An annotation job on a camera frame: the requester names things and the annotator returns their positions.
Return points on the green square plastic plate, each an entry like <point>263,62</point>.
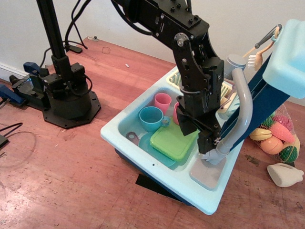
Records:
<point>171,142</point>

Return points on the net bag of toy fruit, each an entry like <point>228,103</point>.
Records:
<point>277,138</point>

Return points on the teal plastic plate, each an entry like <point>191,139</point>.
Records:
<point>145,145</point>

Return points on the black vertical pole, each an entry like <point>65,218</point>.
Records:
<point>59,58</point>

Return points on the orange toy brush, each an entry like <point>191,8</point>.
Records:
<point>256,61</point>

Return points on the yellow dish rack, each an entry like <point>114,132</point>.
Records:
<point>228,91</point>

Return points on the teal plastic mug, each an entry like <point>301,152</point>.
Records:
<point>152,118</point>

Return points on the grey faucet base plate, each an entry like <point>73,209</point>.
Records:
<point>206,174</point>

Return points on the blue table clamp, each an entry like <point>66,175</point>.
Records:
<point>6,93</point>
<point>32,68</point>

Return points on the light blue top shelf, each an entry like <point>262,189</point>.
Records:
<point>285,70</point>

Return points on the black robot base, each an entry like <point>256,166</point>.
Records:
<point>65,104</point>

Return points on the light blue toy sink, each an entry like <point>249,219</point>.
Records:
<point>177,180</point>

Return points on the dark blue sink backboard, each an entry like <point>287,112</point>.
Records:
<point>257,100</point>

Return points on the grey toy pan handle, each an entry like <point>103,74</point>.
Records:
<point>132,136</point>

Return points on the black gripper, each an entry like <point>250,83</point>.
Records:
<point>197,111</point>

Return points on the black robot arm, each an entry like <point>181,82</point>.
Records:
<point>202,72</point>

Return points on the beige toy bottle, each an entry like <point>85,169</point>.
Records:
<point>284,175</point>

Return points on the pink plastic cup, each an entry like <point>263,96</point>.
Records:
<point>162,101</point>
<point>174,116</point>

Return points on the grey toy utensil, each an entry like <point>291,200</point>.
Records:
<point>268,36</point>

